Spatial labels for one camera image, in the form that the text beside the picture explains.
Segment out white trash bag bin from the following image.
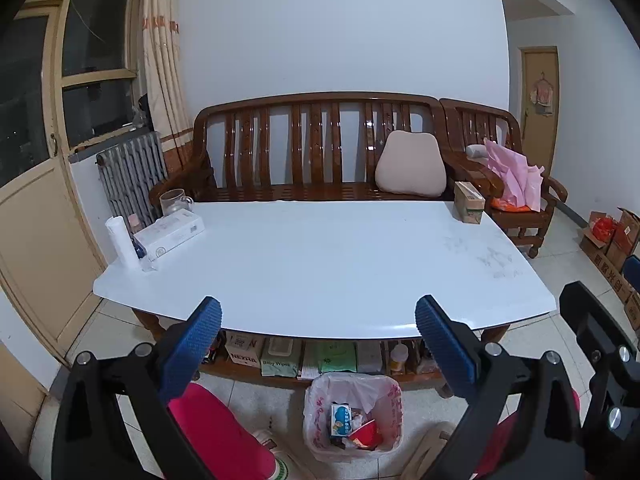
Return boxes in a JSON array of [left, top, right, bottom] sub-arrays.
[[303, 373, 404, 463]]

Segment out pink plastic bag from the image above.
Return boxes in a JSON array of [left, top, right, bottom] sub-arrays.
[[484, 140, 544, 212]]

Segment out grey radiator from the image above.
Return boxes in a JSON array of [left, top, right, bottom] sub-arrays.
[[96, 132, 168, 228]]

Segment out beige curtain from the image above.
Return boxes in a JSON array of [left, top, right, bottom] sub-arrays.
[[142, 0, 193, 152]]

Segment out wooden door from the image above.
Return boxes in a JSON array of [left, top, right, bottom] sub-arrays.
[[520, 46, 560, 174]]

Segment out brown cardboard drink carton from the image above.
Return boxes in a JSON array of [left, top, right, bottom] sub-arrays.
[[454, 181, 485, 224]]

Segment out green wet wipes pack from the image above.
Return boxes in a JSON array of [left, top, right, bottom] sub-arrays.
[[316, 340, 357, 374]]

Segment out beige cushion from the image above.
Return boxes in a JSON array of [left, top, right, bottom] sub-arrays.
[[375, 130, 447, 198]]

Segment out long white box on shelf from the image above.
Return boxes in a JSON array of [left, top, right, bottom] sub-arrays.
[[356, 340, 384, 374]]

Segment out white paper roll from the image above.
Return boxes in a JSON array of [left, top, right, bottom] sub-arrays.
[[105, 216, 140, 270]]

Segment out cardboard boxes on floor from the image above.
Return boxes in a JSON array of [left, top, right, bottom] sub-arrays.
[[579, 207, 640, 334]]

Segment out wooden armchair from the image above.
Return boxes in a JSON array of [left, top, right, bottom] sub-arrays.
[[440, 99, 568, 259]]

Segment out wooden bench sofa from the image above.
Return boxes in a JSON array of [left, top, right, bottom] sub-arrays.
[[148, 91, 494, 205]]

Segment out pale green wipes pack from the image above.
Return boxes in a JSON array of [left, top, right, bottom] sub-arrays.
[[260, 337, 302, 378]]

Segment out white pill bottle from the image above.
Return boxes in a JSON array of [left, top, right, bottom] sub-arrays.
[[390, 342, 409, 374]]

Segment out red paper cup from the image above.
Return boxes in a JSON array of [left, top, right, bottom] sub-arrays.
[[348, 419, 383, 451]]

